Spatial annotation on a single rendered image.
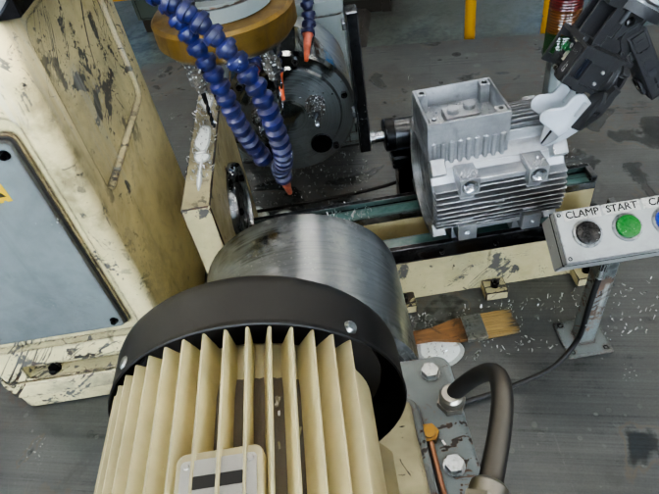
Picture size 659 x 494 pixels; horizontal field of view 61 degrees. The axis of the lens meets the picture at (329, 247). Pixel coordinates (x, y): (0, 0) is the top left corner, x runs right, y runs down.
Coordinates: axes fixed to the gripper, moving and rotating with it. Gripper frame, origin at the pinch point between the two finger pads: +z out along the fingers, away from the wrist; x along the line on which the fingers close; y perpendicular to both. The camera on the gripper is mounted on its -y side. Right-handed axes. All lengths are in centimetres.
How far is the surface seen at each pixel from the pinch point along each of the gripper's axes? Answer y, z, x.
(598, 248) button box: -1.3, 3.6, 18.7
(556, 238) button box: 2.6, 5.6, 16.2
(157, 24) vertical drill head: 55, 4, -3
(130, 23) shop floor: 90, 180, -379
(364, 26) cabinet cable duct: -57, 91, -294
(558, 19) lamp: -11.2, -8.2, -33.8
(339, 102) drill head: 22.7, 17.9, -26.7
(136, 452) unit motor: 50, -1, 53
